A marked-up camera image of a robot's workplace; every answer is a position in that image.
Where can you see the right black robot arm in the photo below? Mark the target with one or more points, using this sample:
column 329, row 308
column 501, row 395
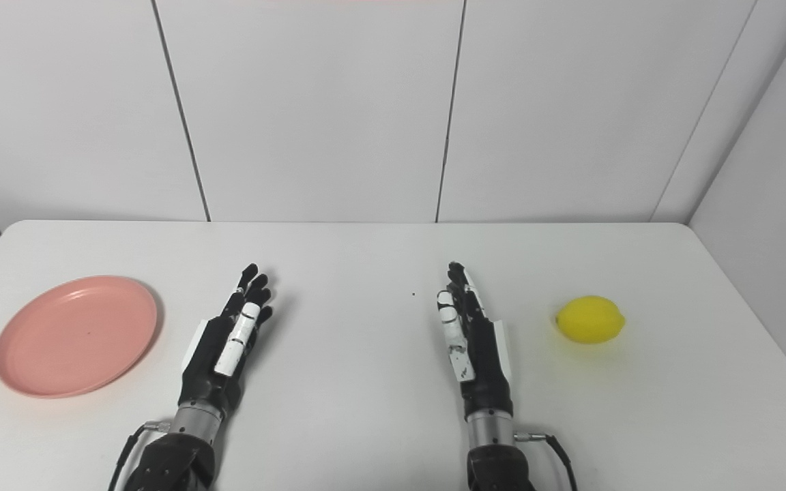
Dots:
column 495, row 453

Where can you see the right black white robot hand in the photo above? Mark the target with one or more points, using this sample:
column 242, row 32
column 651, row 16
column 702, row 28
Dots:
column 475, row 341

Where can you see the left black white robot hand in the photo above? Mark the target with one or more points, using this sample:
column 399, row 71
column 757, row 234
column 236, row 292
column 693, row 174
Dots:
column 226, row 341

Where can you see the pink plate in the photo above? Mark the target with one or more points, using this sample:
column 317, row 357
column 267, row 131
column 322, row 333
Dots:
column 76, row 336

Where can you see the yellow lemon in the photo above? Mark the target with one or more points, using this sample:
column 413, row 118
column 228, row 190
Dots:
column 590, row 319

